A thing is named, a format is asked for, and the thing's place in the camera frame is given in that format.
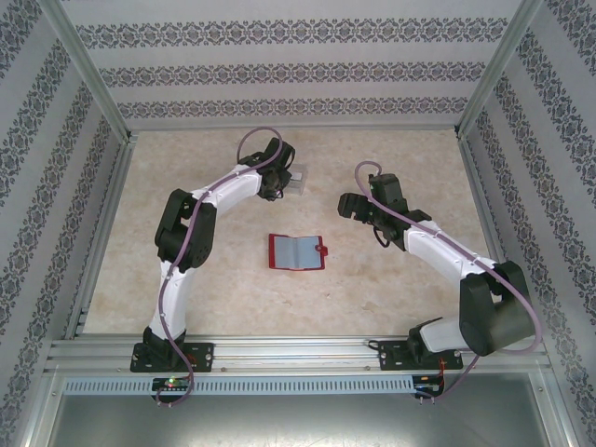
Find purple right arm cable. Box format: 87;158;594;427
355;160;545;402

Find grey slotted cable duct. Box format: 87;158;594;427
61;375;416;396

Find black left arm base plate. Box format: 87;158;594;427
129;342;215;373

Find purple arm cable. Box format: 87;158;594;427
355;160;545;402
156;126;286;410

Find aluminium back rail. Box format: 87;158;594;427
128;121;460;134

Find aluminium frame post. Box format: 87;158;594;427
35;0;137;143
454;0;546;140

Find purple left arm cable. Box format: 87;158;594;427
156;126;286;410

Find grey metal shelf panel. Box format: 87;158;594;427
25;393;572;447

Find red card holder wallet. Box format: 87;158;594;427
267;232;330;271

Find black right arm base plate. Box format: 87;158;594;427
377;339;465;373

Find aluminium side rail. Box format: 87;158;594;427
64;132;139;339
457;132;530;336

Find clear acrylic card stand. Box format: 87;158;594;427
284;163;309;196

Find aluminium mounting rail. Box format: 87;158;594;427
44;335;554;373

